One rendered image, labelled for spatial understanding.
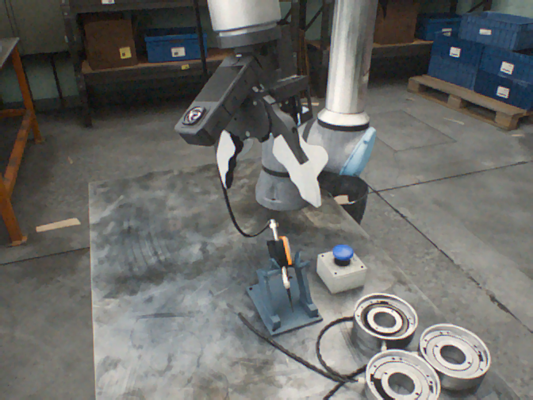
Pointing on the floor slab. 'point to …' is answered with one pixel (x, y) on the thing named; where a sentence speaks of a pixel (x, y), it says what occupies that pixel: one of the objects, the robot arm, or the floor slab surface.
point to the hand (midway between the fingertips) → (266, 201)
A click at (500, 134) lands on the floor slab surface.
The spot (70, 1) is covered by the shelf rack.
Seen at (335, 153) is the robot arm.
